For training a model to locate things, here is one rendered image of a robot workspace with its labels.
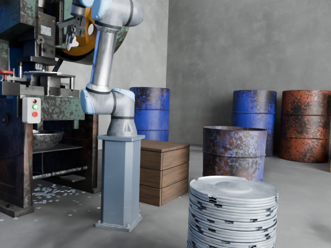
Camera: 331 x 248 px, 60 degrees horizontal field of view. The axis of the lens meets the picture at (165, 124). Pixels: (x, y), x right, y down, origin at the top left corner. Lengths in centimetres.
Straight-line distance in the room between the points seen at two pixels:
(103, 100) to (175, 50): 403
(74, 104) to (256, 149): 119
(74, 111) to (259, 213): 137
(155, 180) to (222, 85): 324
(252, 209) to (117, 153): 73
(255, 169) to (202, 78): 328
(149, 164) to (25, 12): 115
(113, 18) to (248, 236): 96
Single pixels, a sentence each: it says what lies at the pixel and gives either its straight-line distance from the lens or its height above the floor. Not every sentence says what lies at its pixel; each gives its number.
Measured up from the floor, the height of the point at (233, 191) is 34.
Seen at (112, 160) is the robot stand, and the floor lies 34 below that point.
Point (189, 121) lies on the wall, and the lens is 501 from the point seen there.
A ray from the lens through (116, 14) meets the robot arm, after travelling 127.
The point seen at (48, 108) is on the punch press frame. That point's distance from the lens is 183.
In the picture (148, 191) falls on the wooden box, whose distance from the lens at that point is 180.
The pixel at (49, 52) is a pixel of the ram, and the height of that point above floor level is 92.
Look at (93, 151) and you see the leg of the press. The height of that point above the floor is 29.
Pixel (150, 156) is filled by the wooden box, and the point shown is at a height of 30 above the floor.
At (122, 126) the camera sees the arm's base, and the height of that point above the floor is 50.
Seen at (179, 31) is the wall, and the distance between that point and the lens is 534.
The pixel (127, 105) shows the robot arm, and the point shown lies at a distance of 140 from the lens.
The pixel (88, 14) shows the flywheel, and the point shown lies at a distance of 234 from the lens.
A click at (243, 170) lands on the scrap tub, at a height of 23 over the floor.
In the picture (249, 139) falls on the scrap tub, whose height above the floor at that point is 43.
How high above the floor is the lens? 59
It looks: 3 degrees down
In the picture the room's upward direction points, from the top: 2 degrees clockwise
